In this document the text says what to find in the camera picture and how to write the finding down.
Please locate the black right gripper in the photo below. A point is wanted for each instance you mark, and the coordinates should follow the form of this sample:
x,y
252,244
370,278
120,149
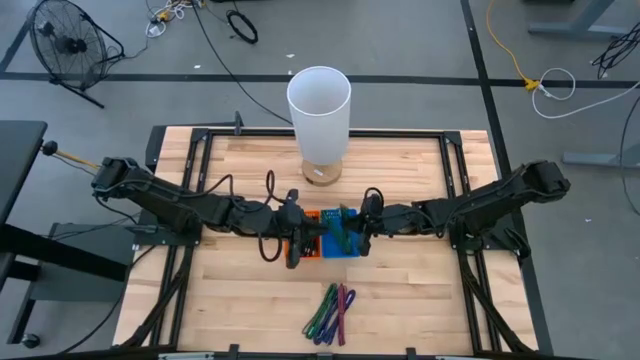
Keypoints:
x,y
380,222

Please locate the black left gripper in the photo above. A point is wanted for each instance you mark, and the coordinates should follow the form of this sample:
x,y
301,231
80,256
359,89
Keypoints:
x,y
292,225

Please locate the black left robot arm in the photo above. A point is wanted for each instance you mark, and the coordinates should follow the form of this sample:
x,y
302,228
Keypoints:
x,y
165,200

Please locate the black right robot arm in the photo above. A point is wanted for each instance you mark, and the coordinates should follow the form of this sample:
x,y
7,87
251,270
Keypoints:
x,y
500,202

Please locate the orange plastic tray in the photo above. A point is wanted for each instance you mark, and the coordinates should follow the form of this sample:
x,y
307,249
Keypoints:
x,y
314,216

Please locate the blue plastic tray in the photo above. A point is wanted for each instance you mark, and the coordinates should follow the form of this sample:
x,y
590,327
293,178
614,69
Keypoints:
x,y
331,247

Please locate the white lamp with wooden base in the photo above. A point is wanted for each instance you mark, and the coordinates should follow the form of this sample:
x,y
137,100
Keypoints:
x,y
320,115

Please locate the black table clamp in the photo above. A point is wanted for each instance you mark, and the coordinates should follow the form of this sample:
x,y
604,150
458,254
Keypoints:
x,y
233,351
411,353
238,122

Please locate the grey desk leg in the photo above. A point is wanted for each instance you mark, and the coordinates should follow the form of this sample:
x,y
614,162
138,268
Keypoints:
x,y
585,27
600,159

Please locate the black ball knob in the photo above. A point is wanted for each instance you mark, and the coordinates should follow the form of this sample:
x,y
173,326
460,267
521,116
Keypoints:
x,y
49,148

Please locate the black caster wheel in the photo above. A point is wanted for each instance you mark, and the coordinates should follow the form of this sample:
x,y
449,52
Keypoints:
x,y
31,341

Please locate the black desk top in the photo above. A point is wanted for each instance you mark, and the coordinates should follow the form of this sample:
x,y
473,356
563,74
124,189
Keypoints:
x,y
17,155

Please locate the black floor fan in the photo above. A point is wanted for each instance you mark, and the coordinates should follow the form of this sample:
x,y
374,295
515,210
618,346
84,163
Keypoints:
x,y
67,46

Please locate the black aluminium table frame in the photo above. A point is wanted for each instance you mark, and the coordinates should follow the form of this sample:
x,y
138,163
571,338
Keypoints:
x,y
400,133

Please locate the black corner bracket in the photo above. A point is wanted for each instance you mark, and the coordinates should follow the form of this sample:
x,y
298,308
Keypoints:
x,y
155,145

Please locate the black desk frame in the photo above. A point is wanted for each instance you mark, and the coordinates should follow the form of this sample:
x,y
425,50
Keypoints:
x,y
60,252

